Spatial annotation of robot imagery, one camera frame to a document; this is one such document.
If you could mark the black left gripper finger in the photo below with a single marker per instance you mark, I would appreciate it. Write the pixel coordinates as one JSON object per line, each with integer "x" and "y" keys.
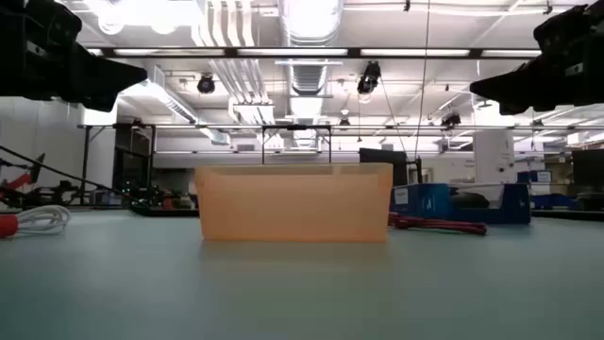
{"x": 104, "y": 78}
{"x": 100, "y": 104}

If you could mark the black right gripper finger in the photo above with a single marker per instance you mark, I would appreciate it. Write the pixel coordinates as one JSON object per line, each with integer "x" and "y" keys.
{"x": 514, "y": 109}
{"x": 512, "y": 87}

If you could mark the white building column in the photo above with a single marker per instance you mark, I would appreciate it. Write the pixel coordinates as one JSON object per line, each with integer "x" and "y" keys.
{"x": 493, "y": 156}

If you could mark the red and black machine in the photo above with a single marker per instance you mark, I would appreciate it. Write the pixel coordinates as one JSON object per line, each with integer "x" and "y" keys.
{"x": 35, "y": 166}

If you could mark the blue storage bin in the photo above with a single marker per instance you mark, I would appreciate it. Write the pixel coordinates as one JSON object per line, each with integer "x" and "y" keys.
{"x": 554, "y": 201}

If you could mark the blue game controller box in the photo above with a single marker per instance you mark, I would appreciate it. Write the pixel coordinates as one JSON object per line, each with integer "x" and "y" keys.
{"x": 424, "y": 203}

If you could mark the long ceiling light strip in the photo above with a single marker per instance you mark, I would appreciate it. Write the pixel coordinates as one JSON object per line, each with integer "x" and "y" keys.
{"x": 292, "y": 52}

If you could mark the orange translucent plastic bin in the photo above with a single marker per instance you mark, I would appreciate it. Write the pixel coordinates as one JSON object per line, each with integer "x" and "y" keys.
{"x": 292, "y": 208}

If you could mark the green table mat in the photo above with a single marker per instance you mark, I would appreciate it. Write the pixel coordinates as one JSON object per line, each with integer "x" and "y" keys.
{"x": 302, "y": 293}

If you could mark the white rectangular air duct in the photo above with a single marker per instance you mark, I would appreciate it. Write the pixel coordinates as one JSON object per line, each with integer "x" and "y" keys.
{"x": 160, "y": 96}

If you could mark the black metal stand frame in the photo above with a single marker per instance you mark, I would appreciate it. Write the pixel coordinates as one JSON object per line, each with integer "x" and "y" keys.
{"x": 85, "y": 165}

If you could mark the black ceiling-hung camera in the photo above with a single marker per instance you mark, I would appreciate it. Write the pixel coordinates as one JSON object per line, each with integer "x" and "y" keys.
{"x": 450, "y": 119}
{"x": 206, "y": 84}
{"x": 369, "y": 78}

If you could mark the silver ventilation duct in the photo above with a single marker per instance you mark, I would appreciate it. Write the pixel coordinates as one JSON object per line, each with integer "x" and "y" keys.
{"x": 309, "y": 23}

